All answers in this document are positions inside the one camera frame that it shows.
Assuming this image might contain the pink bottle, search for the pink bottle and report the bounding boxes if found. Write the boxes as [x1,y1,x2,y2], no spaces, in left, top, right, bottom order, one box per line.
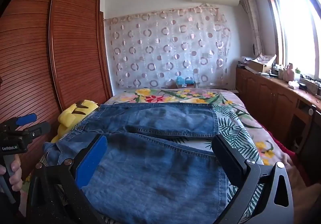
[287,63,296,80]

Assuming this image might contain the patterned window drape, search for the patterned window drape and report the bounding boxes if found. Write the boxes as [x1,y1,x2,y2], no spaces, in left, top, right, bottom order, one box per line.
[238,0,264,56]

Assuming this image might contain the wooden slatted wardrobe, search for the wooden slatted wardrobe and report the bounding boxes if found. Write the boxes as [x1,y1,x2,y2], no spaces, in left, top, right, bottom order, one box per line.
[0,0,113,182]

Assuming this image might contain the blue denim pants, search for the blue denim pants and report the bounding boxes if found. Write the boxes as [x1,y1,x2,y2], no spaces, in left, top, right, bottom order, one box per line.
[43,103,239,224]

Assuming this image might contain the person's left hand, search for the person's left hand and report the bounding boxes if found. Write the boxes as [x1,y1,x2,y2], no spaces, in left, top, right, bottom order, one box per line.
[0,156,23,195]

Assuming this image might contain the blue toy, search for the blue toy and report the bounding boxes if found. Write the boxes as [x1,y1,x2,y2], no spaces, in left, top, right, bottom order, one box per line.
[176,76,196,89]

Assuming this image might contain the red cloth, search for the red cloth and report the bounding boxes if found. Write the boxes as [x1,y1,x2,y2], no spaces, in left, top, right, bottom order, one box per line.
[261,126,314,185]

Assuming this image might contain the wooden sideboard cabinet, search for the wooden sideboard cabinet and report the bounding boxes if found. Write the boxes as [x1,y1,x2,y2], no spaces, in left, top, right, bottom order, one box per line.
[236,67,321,169]

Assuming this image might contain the floral blanket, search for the floral blanket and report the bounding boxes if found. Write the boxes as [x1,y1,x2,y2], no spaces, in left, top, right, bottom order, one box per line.
[104,88,293,167]

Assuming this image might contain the circle-patterned sheer curtain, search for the circle-patterned sheer curtain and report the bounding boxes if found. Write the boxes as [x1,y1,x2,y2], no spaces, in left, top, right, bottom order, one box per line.
[104,6,232,89]

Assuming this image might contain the yellow plush toy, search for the yellow plush toy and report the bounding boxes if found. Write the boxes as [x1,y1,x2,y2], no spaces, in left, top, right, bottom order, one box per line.
[51,100,99,143]

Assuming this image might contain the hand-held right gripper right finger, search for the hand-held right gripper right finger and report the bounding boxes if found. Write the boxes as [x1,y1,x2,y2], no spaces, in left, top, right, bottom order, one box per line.
[212,135,294,224]

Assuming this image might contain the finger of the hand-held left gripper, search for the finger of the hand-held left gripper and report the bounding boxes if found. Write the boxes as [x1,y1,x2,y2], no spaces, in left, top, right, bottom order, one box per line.
[10,113,38,128]
[24,122,51,137]

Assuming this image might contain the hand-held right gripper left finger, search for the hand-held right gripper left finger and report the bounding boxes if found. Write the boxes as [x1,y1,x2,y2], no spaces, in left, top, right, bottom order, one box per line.
[26,135,108,224]

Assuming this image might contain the window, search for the window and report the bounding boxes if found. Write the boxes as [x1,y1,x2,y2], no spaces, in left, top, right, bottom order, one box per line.
[261,0,321,79]

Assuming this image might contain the cardboard box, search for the cardboard box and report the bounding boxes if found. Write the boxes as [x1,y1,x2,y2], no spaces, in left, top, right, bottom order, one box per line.
[247,60,272,74]

